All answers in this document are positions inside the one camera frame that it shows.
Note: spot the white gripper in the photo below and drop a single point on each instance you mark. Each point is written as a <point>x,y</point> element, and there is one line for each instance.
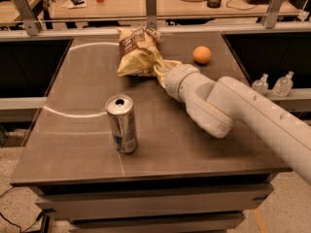
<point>176,81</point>

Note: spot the brown chip bag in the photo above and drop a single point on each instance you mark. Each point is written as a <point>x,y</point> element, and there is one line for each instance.
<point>138,52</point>

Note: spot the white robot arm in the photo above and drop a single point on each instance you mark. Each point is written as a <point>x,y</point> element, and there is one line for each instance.
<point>216,105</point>

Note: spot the orange fruit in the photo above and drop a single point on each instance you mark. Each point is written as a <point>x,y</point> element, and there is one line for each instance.
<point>201,55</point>

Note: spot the silver drink can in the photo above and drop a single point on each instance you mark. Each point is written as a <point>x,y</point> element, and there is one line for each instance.
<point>120,111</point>

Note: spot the black mesh pen cup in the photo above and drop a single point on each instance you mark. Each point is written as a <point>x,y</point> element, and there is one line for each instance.
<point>214,3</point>

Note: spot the clear sanitizer bottle left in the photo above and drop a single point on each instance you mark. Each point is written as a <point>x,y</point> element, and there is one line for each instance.
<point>261,85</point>

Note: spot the clear sanitizer bottle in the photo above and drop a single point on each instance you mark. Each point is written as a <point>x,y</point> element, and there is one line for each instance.
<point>283,85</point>
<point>261,85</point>

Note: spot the clear sanitizer bottle right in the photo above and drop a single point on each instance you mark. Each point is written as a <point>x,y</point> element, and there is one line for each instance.
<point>283,85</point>

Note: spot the grey cabinet drawers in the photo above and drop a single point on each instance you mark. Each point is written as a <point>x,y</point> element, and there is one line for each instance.
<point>205,209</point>

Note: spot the grey metal bracket middle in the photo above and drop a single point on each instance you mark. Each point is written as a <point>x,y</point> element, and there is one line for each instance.
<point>151,13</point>

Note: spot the grey metal bracket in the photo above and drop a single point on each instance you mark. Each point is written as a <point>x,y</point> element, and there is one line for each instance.
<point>31,24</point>
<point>271,16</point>
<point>151,13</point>

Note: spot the grey metal bracket left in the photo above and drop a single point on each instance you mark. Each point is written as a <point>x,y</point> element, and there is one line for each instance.
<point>31,24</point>

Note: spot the grey metal bracket right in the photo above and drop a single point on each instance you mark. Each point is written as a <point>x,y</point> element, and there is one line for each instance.
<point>271,16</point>

